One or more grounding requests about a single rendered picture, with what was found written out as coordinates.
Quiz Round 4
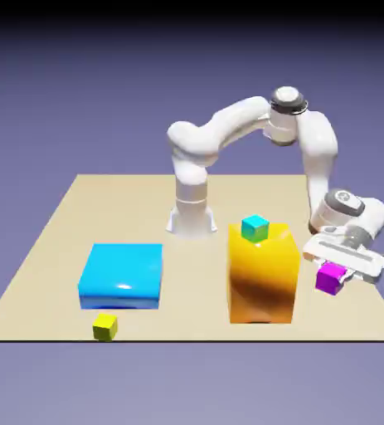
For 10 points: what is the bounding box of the small yellow cube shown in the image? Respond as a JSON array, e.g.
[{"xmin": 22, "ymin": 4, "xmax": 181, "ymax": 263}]
[{"xmin": 92, "ymin": 312, "xmax": 119, "ymax": 342}]

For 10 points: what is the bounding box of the small cyan cube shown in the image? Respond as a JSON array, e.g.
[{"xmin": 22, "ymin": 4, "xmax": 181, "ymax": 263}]
[{"xmin": 241, "ymin": 213, "xmax": 270, "ymax": 243}]

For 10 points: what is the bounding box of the small magenta cube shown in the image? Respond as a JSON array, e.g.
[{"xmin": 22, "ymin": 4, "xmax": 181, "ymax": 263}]
[{"xmin": 314, "ymin": 261, "xmax": 348, "ymax": 296}]

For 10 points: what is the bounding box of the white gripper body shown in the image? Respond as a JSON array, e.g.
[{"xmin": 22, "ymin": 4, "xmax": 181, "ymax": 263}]
[{"xmin": 302, "ymin": 232, "xmax": 384, "ymax": 286}]

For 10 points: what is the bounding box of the large orange box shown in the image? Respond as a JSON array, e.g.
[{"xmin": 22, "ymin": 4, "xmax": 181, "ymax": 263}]
[{"xmin": 227, "ymin": 222, "xmax": 301, "ymax": 325}]

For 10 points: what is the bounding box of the large blue box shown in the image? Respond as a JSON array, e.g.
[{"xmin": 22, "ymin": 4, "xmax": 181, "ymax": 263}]
[{"xmin": 77, "ymin": 242, "xmax": 163, "ymax": 310}]

